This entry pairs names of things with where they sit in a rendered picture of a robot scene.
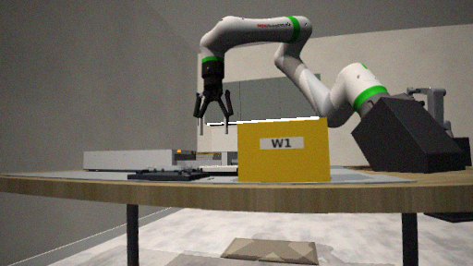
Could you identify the yellow bin labelled w1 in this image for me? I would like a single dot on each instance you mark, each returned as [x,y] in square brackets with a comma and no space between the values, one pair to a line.
[290,150]

